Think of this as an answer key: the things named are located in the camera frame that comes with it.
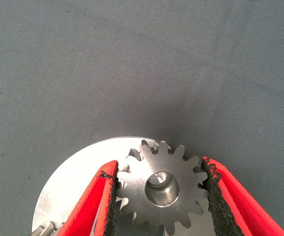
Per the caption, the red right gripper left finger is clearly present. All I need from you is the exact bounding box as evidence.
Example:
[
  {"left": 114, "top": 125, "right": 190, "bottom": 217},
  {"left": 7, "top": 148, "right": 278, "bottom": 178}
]
[{"left": 57, "top": 159, "right": 119, "bottom": 236}]

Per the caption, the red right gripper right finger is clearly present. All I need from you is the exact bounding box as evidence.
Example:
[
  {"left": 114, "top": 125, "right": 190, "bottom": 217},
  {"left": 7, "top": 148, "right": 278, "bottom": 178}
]
[{"left": 200, "top": 156, "right": 284, "bottom": 236}]

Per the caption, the small steel gear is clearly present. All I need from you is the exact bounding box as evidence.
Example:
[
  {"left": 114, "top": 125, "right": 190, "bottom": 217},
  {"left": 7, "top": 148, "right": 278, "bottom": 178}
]
[
  {"left": 32, "top": 221, "right": 65, "bottom": 236},
  {"left": 115, "top": 139, "right": 210, "bottom": 236}
]

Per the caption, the round metal plate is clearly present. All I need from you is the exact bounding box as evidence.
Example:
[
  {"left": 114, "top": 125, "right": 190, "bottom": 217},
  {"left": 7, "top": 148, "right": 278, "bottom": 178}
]
[{"left": 31, "top": 136, "right": 215, "bottom": 236}]

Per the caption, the dark grey table cloth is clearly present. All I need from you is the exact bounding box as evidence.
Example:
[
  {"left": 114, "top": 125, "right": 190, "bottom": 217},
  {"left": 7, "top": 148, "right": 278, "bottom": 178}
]
[{"left": 0, "top": 0, "right": 284, "bottom": 236}]

